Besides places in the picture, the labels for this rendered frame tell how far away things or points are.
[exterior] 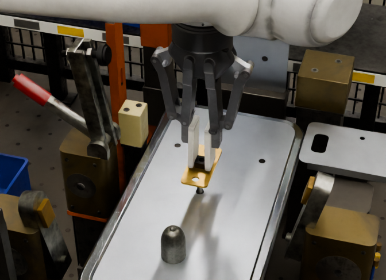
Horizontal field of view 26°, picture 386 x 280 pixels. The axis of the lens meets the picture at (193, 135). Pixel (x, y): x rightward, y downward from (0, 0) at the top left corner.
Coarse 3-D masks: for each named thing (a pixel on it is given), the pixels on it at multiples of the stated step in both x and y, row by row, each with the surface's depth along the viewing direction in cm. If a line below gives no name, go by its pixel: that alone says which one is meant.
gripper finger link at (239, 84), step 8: (240, 72) 103; (248, 72) 102; (240, 80) 103; (232, 88) 104; (240, 88) 103; (232, 96) 105; (240, 96) 105; (232, 104) 105; (232, 112) 106; (224, 120) 107; (232, 120) 107
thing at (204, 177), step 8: (200, 144) 118; (200, 152) 117; (216, 152) 117; (200, 160) 115; (216, 160) 116; (192, 168) 114; (200, 168) 114; (184, 176) 113; (192, 176) 113; (200, 176) 113; (208, 176) 113; (184, 184) 112; (192, 184) 112; (200, 184) 112; (208, 184) 112
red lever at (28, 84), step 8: (16, 80) 114; (24, 80) 114; (32, 80) 115; (16, 88) 114; (24, 88) 114; (32, 88) 114; (40, 88) 115; (32, 96) 114; (40, 96) 114; (48, 96) 115; (40, 104) 115; (48, 104) 115; (56, 104) 115; (64, 104) 116; (56, 112) 115; (64, 112) 115; (72, 112) 116; (64, 120) 116; (72, 120) 115; (80, 120) 116; (80, 128) 116; (88, 136) 116
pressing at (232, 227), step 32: (160, 128) 129; (224, 128) 129; (256, 128) 129; (288, 128) 129; (160, 160) 123; (224, 160) 123; (256, 160) 123; (288, 160) 124; (128, 192) 117; (160, 192) 118; (192, 192) 118; (224, 192) 118; (256, 192) 118; (288, 192) 119; (128, 224) 113; (160, 224) 113; (192, 224) 113; (224, 224) 113; (256, 224) 113; (96, 256) 108; (128, 256) 108; (160, 256) 108; (192, 256) 108; (224, 256) 108; (256, 256) 108
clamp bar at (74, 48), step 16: (80, 48) 108; (80, 64) 108; (96, 64) 111; (80, 80) 109; (96, 80) 112; (80, 96) 111; (96, 96) 114; (96, 112) 112; (96, 128) 114; (112, 128) 117
